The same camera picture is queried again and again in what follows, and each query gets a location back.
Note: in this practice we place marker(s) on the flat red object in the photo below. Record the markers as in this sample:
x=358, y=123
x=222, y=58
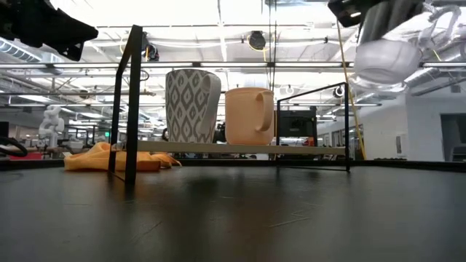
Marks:
x=25, y=156

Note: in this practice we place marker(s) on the white robot figure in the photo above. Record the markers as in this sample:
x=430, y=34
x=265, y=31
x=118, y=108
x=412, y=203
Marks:
x=51, y=123

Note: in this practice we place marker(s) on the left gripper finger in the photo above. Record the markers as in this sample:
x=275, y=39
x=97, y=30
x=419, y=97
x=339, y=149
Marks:
x=73, y=36

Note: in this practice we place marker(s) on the wooden shelf with black frame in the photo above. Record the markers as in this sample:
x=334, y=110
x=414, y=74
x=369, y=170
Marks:
x=133, y=109

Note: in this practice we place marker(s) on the white grey patterned mug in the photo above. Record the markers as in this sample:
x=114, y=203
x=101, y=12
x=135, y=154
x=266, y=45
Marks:
x=185, y=109

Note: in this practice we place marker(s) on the black aluminium table frame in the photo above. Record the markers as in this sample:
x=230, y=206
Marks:
x=400, y=164

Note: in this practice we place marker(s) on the clear glass footed cup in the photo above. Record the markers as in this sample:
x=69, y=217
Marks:
x=386, y=62

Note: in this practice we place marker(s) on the orange cloth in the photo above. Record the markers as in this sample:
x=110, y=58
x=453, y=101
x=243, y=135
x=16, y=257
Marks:
x=91, y=160

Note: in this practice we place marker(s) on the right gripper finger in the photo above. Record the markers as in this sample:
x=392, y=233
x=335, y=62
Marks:
x=393, y=18
x=355, y=11

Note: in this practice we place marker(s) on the peach mug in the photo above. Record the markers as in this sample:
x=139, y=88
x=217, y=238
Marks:
x=244, y=120

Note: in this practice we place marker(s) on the black box-shaped machine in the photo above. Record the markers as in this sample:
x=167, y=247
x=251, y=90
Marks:
x=296, y=123

